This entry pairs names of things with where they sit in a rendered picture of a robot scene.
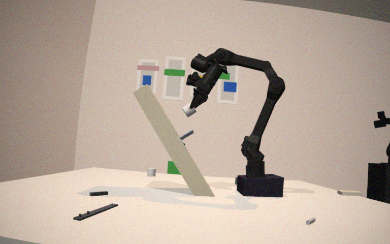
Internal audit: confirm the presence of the beige flat rectangular block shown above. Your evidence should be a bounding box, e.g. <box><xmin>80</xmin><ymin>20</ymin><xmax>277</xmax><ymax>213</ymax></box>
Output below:
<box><xmin>337</xmin><ymin>190</ymin><xmax>363</xmax><ymax>196</ymax></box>

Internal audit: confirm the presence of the white cylinder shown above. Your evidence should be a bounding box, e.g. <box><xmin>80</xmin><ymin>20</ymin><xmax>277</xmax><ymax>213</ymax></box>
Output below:
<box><xmin>182</xmin><ymin>103</ymin><xmax>197</xmax><ymax>117</ymax></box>

